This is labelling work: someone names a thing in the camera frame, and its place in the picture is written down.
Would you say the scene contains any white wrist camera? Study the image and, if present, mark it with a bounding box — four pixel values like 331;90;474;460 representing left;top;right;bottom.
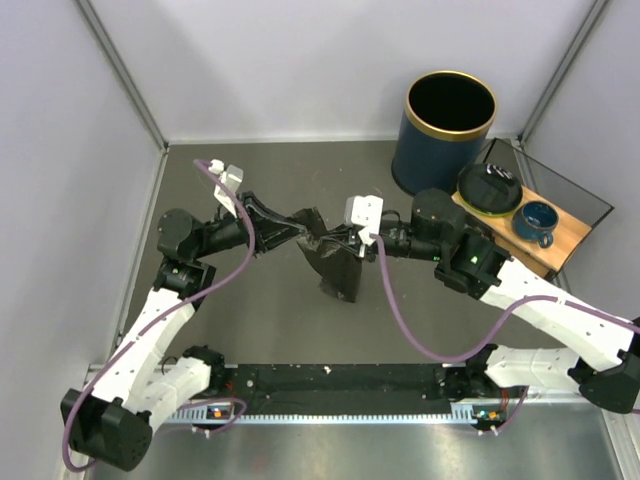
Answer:
344;195;384;246
208;159;244;218

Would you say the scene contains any wooden shelf with glass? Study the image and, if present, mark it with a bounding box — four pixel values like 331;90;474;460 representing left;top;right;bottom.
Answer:
452;139;614;280

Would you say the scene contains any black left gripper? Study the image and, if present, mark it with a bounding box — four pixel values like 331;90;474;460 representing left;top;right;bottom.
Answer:
192;190;307;259

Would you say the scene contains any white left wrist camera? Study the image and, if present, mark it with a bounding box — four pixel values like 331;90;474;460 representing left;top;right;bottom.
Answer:
208;159;244;218

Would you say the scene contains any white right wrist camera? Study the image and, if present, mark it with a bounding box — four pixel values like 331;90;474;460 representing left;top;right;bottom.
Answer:
344;195;384;246

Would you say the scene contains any black round plate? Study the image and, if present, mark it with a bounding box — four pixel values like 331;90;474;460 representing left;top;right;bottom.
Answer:
457;163;523;217

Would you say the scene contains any black trash bag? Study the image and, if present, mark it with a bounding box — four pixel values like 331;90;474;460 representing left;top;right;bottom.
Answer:
291;207;362;303

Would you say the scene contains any blue ceramic mug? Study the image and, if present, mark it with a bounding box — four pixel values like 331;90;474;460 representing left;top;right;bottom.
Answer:
511;201;559;249

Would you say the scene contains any dark blue gold-rimmed trash bin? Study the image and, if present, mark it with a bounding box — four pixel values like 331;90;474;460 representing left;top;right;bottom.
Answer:
391;70;497;196

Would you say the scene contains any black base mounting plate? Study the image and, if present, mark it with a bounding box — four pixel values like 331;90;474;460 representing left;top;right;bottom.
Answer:
196;364;502;414

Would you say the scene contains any grey slotted cable duct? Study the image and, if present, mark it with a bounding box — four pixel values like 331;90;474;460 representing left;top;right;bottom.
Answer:
165;402;506;427

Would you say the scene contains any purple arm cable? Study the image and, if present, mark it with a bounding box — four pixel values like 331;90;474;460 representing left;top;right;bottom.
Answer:
60;158;257;472
372;232;640;434

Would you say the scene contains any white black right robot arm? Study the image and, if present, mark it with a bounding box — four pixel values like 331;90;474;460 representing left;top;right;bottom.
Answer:
320;189;639;414

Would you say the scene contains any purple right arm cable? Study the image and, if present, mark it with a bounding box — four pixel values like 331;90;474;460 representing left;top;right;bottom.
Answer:
372;232;640;434

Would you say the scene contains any aluminium frame rail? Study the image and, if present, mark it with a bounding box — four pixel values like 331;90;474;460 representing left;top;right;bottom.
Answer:
61;350;636;414

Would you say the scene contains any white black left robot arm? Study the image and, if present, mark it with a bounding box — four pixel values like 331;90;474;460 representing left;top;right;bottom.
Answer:
60;192;309;473

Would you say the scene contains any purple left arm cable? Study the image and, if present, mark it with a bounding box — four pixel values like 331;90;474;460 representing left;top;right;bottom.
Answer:
60;158;257;472

